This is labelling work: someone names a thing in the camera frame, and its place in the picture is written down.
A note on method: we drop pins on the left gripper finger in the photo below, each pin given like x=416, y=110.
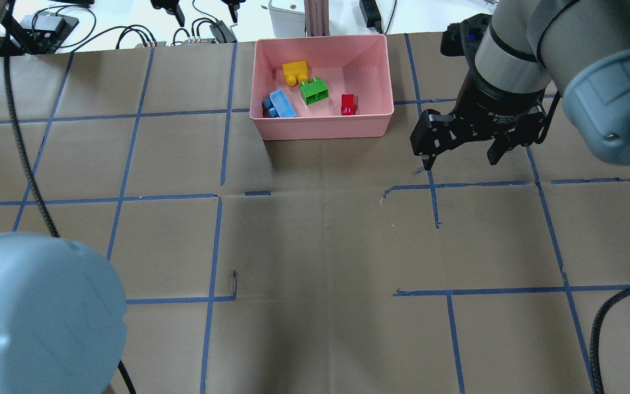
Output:
x=171, y=7
x=233, y=7

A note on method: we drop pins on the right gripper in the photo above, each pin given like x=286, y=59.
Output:
x=498, y=107

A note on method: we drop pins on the yellow two-stud block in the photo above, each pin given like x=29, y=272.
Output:
x=295, y=73

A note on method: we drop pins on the blue three-stud block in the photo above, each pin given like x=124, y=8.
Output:
x=277, y=105

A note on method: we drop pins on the green two-stud block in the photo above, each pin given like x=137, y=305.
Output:
x=314, y=91

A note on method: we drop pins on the red block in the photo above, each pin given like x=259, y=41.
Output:
x=348, y=104

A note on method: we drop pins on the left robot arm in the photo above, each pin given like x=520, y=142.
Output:
x=68, y=132

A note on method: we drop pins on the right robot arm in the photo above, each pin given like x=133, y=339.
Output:
x=523, y=61

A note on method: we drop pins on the white square box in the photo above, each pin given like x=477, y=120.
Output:
x=287, y=18

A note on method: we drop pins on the pink plastic box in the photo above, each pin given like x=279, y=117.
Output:
x=349, y=64

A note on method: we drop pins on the black usb hub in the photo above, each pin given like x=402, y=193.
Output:
x=48, y=30

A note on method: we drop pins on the black power adapter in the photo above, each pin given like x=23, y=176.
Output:
x=371, y=14

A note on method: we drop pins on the aluminium frame post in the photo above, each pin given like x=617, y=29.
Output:
x=317, y=18

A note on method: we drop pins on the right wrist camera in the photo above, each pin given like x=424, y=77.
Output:
x=463, y=38

